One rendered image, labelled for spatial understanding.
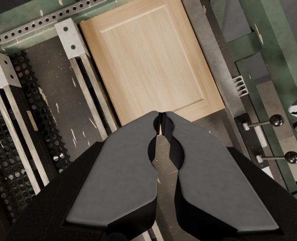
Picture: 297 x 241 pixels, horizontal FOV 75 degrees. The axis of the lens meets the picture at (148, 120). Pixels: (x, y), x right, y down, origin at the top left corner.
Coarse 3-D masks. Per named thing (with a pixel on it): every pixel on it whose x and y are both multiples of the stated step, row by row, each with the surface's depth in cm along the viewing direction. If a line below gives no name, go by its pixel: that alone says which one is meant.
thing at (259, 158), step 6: (258, 156) 66; (264, 156) 65; (270, 156) 63; (276, 156) 62; (282, 156) 60; (288, 156) 57; (294, 156) 56; (258, 162) 67; (288, 162) 58; (294, 162) 57
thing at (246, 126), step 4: (272, 116) 58; (276, 116) 57; (280, 116) 57; (268, 120) 60; (272, 120) 57; (276, 120) 56; (280, 120) 56; (284, 120) 57; (244, 124) 66; (248, 124) 66; (252, 124) 64; (256, 124) 63; (260, 124) 62; (272, 124) 58; (276, 124) 57; (280, 124) 56; (244, 128) 66; (248, 128) 66
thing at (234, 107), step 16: (192, 0) 68; (192, 16) 68; (208, 32) 68; (208, 48) 68; (208, 64) 70; (224, 64) 68; (224, 80) 68; (224, 96) 68; (240, 112) 68; (240, 144) 71; (272, 176) 68
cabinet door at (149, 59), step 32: (160, 0) 70; (96, 32) 70; (128, 32) 70; (160, 32) 70; (192, 32) 70; (96, 64) 70; (128, 64) 70; (160, 64) 70; (192, 64) 70; (128, 96) 70; (160, 96) 70; (192, 96) 70; (160, 128) 70
